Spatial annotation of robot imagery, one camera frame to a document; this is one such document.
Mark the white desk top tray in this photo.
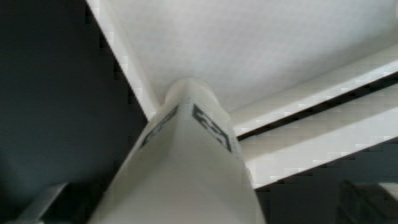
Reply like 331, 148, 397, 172
86, 0, 398, 133

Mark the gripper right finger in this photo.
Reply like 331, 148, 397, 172
337, 181, 398, 224

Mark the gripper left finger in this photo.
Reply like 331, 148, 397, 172
15, 183, 100, 224

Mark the white front rail barrier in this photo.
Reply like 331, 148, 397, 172
242, 88, 398, 188

